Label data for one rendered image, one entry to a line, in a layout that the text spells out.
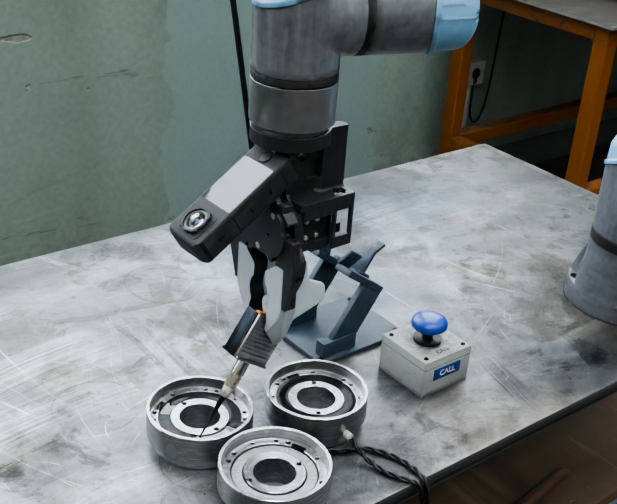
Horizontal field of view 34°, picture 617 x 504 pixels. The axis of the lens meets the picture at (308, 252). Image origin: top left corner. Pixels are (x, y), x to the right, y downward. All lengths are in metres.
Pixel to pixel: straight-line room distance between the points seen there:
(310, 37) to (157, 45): 1.90
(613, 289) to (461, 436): 0.34
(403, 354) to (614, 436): 0.53
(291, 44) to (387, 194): 0.78
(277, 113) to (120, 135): 1.91
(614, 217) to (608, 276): 0.08
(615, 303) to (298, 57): 0.63
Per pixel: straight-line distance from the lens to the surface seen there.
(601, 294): 1.30
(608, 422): 1.58
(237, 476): 0.94
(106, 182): 2.75
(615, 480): 1.47
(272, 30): 0.81
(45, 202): 2.69
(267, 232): 0.88
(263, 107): 0.84
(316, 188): 0.90
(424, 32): 0.85
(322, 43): 0.82
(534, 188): 1.66
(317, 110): 0.83
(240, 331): 0.94
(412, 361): 1.09
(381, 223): 1.47
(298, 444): 0.97
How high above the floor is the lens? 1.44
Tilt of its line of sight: 28 degrees down
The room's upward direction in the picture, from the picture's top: 4 degrees clockwise
